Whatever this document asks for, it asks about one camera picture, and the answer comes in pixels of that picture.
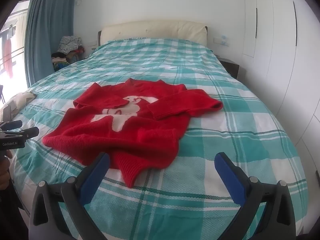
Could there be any white wardrobe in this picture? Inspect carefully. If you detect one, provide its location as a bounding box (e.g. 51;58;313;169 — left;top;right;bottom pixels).
242;0;320;155

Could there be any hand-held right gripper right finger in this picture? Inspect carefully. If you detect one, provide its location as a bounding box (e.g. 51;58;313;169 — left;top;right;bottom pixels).
214;152;297;240

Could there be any person's left hand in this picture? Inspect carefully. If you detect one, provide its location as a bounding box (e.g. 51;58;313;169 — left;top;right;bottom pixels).
0;151;13;188

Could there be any red knit sweater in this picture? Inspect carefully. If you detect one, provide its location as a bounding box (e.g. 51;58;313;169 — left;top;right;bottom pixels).
42;78;223;188

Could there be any pile of clothes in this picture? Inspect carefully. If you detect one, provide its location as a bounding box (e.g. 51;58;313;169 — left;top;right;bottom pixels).
51;35;85;72

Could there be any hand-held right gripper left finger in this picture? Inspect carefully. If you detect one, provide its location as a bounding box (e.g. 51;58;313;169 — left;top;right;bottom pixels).
29;152;111;240

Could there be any red hanging garment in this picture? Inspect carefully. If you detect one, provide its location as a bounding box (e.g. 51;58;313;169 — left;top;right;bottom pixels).
2;39;15;78

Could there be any teal plaid bedspread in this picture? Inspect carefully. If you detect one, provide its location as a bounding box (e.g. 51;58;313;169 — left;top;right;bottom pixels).
10;38;308;240

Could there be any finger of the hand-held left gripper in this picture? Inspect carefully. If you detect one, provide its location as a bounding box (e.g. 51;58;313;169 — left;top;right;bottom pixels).
14;126;40;139
0;120;23;131

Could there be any cream padded headboard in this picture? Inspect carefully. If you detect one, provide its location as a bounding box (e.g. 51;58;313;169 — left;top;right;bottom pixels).
97;20;208;48

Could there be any blue curtain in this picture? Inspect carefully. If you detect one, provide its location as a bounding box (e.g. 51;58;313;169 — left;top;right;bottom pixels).
24;0;75;88

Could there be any beige patterned cushion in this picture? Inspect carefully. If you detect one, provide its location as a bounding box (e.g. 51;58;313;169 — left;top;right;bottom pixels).
0;91;38;123

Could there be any dark nightstand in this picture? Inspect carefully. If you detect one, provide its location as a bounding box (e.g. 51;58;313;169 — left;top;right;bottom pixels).
217;57;240;79

